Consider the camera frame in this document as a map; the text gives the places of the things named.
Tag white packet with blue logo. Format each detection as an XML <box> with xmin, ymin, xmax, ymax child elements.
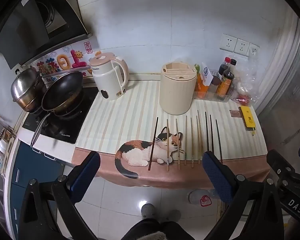
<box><xmin>202</xmin><ymin>62</ymin><xmax>215</xmax><ymax>86</ymax></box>

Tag yellow rectangular device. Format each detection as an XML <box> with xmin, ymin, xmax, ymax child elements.
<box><xmin>238</xmin><ymin>106</ymin><xmax>256</xmax><ymax>136</ymax></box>

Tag small brown spice jar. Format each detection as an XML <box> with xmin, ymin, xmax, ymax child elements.
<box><xmin>209</xmin><ymin>76</ymin><xmax>221</xmax><ymax>93</ymax></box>

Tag clear plastic floor bottle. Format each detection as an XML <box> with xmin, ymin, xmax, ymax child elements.
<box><xmin>188</xmin><ymin>189</ymin><xmax>223</xmax><ymax>207</ymax></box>

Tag colourful wall sticker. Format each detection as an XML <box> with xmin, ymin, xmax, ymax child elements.
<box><xmin>31</xmin><ymin>49</ymin><xmax>102</xmax><ymax>80</ymax></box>

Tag sliding glass door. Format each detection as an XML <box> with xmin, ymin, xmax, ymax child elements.
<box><xmin>254</xmin><ymin>11</ymin><xmax>300</xmax><ymax>157</ymax></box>

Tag clear plastic bag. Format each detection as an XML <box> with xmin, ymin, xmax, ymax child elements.
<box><xmin>234</xmin><ymin>56</ymin><xmax>260</xmax><ymax>105</ymax></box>

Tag person's right forearm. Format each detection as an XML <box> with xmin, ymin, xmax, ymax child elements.
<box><xmin>288</xmin><ymin>218</ymin><xmax>300</xmax><ymax>240</ymax></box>

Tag black gas stove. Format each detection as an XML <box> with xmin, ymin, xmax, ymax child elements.
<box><xmin>22</xmin><ymin>87</ymin><xmax>99</xmax><ymax>145</ymax></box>

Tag clear plastic condiment tray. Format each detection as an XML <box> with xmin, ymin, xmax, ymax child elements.
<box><xmin>193</xmin><ymin>89</ymin><xmax>235</xmax><ymax>102</ymax></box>

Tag cluttered side shelf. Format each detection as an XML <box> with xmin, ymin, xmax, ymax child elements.
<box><xmin>0</xmin><ymin>104</ymin><xmax>17</xmax><ymax>177</ymax></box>

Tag person's dark trousers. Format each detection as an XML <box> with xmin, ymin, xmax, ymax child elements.
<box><xmin>122</xmin><ymin>218</ymin><xmax>196</xmax><ymax>240</ymax></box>

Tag black wok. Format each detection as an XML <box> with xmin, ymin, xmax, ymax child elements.
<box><xmin>30</xmin><ymin>71</ymin><xmax>84</xmax><ymax>147</ymax></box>

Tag cream cylindrical chopstick holder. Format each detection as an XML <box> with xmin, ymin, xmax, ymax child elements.
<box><xmin>159</xmin><ymin>61</ymin><xmax>198</xmax><ymax>116</ymax></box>

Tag white wall socket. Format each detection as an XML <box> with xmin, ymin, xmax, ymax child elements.
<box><xmin>234</xmin><ymin>38</ymin><xmax>251</xmax><ymax>56</ymax></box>
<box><xmin>219</xmin><ymin>33</ymin><xmax>238</xmax><ymax>52</ymax></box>
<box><xmin>247</xmin><ymin>43</ymin><xmax>261</xmax><ymax>58</ymax></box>

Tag dark sauce bottle red cap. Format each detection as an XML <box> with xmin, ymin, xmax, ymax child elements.
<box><xmin>218</xmin><ymin>57</ymin><xmax>232</xmax><ymax>80</ymax></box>

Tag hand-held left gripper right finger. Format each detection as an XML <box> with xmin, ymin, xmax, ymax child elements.
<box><xmin>202</xmin><ymin>151</ymin><xmax>285</xmax><ymax>240</ymax></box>

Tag cream electric kettle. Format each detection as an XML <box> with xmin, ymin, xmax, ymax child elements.
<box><xmin>89</xmin><ymin>52</ymin><xmax>129</xmax><ymax>101</ymax></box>

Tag blue kitchen cabinet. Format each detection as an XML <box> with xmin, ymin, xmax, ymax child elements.
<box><xmin>9</xmin><ymin>140</ymin><xmax>65</xmax><ymax>240</ymax></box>

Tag grey slipper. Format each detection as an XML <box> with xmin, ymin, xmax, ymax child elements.
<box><xmin>141</xmin><ymin>203</ymin><xmax>156</xmax><ymax>220</ymax></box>
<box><xmin>164</xmin><ymin>209</ymin><xmax>182</xmax><ymax>222</ymax></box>

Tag black range hood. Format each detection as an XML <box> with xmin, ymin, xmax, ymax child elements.
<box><xmin>0</xmin><ymin>0</ymin><xmax>94</xmax><ymax>69</ymax></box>

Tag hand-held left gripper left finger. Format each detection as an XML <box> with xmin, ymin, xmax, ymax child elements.
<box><xmin>18</xmin><ymin>151</ymin><xmax>101</xmax><ymax>240</ymax></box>

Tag stainless steel steamer pot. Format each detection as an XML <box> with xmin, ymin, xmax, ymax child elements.
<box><xmin>10</xmin><ymin>67</ymin><xmax>47</xmax><ymax>112</ymax></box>

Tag striped cat print mat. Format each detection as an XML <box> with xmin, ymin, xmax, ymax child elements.
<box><xmin>74</xmin><ymin>80</ymin><xmax>270</xmax><ymax>189</ymax></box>

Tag red food packet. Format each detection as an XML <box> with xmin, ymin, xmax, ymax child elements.
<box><xmin>234</xmin><ymin>94</ymin><xmax>251</xmax><ymax>106</ymax></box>

